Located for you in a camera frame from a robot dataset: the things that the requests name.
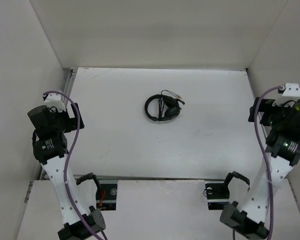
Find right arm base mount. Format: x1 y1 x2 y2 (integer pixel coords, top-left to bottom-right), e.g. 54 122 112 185
203 181 230 211

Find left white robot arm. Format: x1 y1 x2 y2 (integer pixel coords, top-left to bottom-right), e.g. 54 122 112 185
27 103 106 240

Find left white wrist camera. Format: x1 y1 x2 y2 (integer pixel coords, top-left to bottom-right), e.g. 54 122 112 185
42 91 66 113

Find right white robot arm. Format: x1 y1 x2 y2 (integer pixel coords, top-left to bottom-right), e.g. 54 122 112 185
219 99 300 240

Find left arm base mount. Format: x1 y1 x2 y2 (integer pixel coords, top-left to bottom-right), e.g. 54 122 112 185
95 179 118 211

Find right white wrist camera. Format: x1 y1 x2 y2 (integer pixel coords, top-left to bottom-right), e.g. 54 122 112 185
272 83 300 108

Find black headphones with cable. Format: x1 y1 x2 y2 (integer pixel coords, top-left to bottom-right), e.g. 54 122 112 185
144 89 185 122

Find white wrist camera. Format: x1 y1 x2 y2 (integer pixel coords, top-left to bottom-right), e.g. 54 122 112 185
272 83 300 108
42 91 66 113

